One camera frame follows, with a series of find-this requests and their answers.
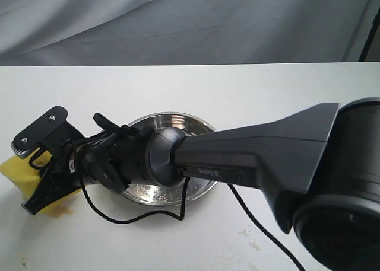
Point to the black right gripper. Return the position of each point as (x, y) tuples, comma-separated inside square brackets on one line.
[(111, 158)]

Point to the grey backdrop cloth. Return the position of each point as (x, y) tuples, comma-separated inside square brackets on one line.
[(181, 32)]

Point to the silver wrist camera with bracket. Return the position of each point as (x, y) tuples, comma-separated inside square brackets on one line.
[(25, 142)]

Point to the black stand pole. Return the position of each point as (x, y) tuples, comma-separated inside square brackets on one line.
[(370, 38)]

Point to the yellow sponge block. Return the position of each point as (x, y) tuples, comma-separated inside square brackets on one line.
[(26, 179)]

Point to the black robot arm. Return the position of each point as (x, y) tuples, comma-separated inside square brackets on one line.
[(318, 169)]

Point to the brown liquid spill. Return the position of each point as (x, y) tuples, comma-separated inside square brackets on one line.
[(59, 211)]

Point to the round stainless steel dish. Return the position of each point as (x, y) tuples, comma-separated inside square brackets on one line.
[(158, 196)]

